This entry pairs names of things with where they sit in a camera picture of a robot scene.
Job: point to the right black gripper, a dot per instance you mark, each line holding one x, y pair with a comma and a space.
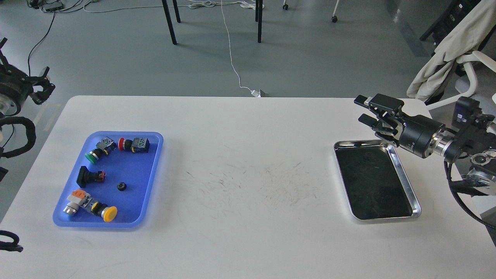
419, 135

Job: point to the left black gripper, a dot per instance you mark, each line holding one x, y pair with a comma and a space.
14, 90

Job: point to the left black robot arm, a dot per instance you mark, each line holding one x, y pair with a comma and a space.
29, 126

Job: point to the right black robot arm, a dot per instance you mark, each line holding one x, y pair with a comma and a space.
476, 143

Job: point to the silver metal tray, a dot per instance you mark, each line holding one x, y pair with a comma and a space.
376, 185

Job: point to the blue plastic tray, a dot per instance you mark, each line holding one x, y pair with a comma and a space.
137, 170

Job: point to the beige cloth on chair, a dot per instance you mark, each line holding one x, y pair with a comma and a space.
465, 37

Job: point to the black table leg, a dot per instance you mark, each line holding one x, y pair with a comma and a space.
259, 18
169, 22

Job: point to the green push button switch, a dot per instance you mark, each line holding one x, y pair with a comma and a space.
102, 148

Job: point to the silver orange push button switch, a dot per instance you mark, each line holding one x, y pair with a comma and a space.
76, 199

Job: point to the red push button switch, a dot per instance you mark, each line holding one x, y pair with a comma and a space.
136, 145

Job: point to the yellow push button switch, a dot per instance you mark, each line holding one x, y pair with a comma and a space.
107, 213

